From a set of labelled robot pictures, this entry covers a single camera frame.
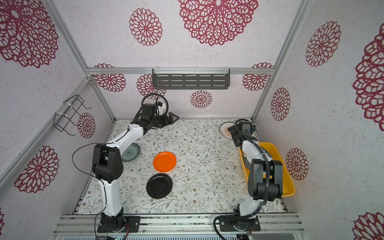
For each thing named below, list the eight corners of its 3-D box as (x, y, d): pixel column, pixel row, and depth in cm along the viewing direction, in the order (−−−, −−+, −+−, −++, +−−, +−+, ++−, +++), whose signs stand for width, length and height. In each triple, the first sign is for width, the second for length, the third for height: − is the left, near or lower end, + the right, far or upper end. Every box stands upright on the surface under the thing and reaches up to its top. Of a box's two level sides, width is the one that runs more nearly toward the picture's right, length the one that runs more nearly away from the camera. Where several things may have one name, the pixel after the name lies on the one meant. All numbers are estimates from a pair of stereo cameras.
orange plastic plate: (152, 172, 94) (151, 170, 92) (155, 153, 103) (154, 151, 101) (175, 172, 94) (175, 170, 92) (176, 153, 103) (176, 151, 101)
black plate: (145, 198, 84) (143, 197, 82) (149, 175, 93) (148, 173, 91) (171, 198, 84) (170, 197, 82) (172, 175, 93) (172, 173, 91)
